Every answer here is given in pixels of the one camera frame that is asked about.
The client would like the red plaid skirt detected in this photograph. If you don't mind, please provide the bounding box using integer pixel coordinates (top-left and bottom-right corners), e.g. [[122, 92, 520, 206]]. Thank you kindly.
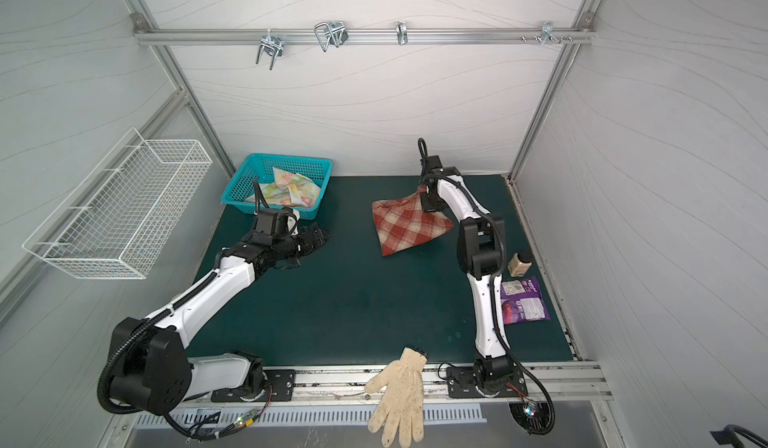
[[372, 186, 454, 257]]

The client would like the floral skirt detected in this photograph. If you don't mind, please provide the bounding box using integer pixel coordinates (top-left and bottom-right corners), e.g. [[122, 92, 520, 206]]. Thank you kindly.
[[259, 167, 321, 209]]

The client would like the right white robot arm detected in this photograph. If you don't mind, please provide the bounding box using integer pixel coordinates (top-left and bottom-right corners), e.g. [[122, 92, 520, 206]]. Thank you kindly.
[[417, 138, 519, 393]]

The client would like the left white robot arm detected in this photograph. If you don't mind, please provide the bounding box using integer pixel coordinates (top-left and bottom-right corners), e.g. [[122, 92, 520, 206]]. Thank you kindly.
[[96, 193, 330, 416]]

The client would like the green table mat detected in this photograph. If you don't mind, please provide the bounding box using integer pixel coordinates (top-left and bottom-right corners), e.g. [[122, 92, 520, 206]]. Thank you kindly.
[[185, 174, 574, 368]]

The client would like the teal plastic basket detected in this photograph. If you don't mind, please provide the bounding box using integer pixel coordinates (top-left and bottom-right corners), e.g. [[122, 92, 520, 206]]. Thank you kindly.
[[221, 154, 333, 220]]

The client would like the purple snack packet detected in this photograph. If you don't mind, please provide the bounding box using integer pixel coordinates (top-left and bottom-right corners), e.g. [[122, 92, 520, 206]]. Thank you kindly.
[[501, 277, 550, 325]]

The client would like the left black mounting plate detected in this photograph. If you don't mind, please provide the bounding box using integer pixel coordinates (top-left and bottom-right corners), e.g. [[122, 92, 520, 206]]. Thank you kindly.
[[211, 367, 296, 403]]

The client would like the black mounting plate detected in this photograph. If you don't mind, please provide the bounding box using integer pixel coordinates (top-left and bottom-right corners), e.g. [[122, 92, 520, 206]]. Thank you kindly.
[[438, 363, 529, 399], [211, 367, 296, 403]]

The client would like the small metal clip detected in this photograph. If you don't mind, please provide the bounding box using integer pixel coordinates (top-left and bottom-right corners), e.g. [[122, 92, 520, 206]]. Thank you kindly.
[[395, 21, 408, 46]]

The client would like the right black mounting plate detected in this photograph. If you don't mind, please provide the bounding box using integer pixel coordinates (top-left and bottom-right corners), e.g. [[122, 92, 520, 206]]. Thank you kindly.
[[438, 363, 529, 399]]

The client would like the metal double hook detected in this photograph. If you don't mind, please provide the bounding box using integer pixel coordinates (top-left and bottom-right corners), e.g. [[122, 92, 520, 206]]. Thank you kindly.
[[313, 21, 349, 52]]

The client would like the metal U-bolt hook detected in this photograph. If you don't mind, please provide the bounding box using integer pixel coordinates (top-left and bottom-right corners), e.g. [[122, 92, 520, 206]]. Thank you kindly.
[[255, 29, 284, 70]]

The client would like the beige knitted glove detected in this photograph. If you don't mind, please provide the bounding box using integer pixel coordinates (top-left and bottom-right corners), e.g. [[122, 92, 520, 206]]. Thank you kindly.
[[364, 346, 427, 447]]

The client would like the white ventilation grille strip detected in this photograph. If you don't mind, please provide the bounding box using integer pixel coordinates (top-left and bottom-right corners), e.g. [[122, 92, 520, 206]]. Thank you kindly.
[[171, 403, 487, 429]]

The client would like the white wire wall basket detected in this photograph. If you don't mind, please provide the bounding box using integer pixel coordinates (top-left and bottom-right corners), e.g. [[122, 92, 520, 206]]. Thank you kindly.
[[22, 128, 212, 280]]

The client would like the metal bracket with screws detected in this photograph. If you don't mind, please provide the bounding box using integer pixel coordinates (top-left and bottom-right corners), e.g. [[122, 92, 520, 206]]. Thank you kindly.
[[520, 21, 573, 46]]

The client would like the left base cable bundle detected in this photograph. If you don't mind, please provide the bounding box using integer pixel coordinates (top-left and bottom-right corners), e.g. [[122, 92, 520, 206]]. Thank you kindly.
[[163, 387, 274, 442]]

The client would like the base cable bundle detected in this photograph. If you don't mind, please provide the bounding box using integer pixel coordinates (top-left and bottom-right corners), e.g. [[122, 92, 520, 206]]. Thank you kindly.
[[508, 351, 558, 436], [163, 387, 274, 442]]

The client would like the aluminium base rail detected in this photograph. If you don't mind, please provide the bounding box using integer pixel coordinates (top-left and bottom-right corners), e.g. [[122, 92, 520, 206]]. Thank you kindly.
[[117, 360, 613, 410]]

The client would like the right base cable bundle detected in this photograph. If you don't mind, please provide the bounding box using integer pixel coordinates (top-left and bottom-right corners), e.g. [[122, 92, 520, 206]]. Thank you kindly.
[[508, 351, 558, 436]]

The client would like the horizontal aluminium rail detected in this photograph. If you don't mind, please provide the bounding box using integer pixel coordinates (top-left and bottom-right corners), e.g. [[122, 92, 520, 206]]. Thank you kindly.
[[134, 25, 597, 47]]

